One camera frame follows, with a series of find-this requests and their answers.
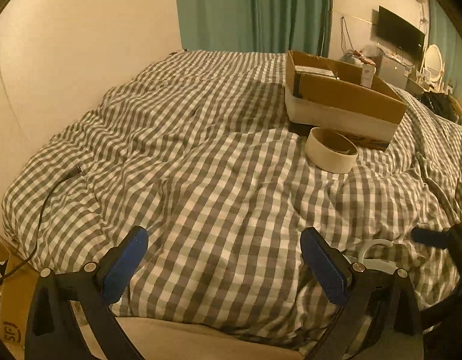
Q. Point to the brown cardboard box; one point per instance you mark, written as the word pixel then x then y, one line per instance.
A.
pixel 326 93

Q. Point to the grey mini fridge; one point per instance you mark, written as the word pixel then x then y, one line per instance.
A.
pixel 391 71

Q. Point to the white tape roll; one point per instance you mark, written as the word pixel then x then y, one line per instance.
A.
pixel 330 151

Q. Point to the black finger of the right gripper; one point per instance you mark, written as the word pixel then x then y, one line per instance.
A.
pixel 435 239

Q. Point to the teal curtain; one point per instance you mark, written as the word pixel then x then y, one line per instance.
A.
pixel 268 26
pixel 445 36

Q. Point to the white purple cream tube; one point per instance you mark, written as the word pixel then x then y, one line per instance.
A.
pixel 367 75

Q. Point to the floor cardboard box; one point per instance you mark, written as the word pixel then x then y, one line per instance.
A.
pixel 16 292

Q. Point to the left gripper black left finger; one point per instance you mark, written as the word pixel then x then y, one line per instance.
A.
pixel 53 331

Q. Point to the oval white vanity mirror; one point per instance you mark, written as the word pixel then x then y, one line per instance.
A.
pixel 433 64

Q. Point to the black wall television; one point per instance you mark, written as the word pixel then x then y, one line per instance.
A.
pixel 397 31

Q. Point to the black bag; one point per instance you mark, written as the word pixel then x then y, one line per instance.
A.
pixel 441 105

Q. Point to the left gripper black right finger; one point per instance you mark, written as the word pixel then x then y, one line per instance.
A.
pixel 395 330

